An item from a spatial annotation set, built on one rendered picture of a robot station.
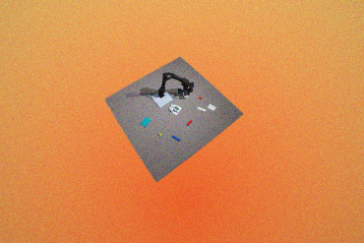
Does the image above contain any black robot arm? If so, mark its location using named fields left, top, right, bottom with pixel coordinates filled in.
left=158, top=72, right=194, bottom=98

